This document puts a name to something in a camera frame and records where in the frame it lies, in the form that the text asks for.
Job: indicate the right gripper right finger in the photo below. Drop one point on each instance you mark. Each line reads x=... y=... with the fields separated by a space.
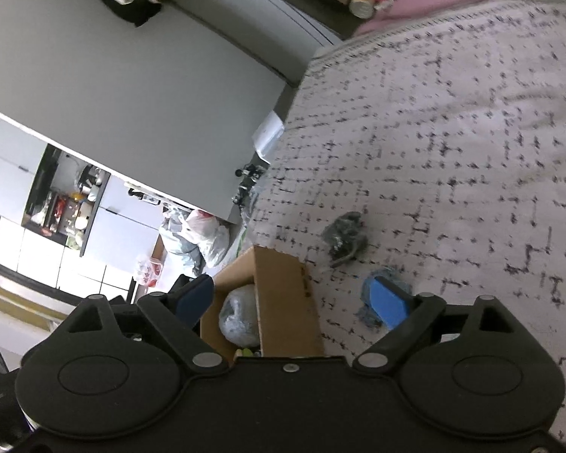
x=400 y=342

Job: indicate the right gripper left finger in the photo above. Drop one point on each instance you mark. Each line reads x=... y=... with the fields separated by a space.
x=173 y=316

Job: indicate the blue denim fabric piece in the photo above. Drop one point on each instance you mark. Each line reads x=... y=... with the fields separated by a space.
x=386 y=300

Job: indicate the dark sock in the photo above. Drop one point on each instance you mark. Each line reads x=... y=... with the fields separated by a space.
x=345 y=237

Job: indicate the red item bag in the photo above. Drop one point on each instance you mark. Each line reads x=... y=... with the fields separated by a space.
x=149 y=272

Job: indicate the grey bundle in plastic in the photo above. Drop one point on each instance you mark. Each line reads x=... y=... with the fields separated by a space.
x=238 y=319

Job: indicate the white plastic bags pile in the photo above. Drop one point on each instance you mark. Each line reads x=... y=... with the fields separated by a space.
x=194 y=240

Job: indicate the brown cardboard box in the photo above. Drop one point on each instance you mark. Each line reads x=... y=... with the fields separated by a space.
x=286 y=311

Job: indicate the black tripod on floor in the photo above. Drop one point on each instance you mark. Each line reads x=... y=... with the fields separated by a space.
x=248 y=175

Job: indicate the grid pattern bed blanket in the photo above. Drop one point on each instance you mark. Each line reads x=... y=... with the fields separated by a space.
x=448 y=135

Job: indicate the kitchen shelf with items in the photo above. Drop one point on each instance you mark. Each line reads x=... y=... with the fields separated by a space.
x=64 y=199

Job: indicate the white small appliance box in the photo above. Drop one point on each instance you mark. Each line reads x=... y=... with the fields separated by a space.
x=266 y=136

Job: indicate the paper cup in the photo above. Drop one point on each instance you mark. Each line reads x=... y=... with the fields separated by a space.
x=362 y=9

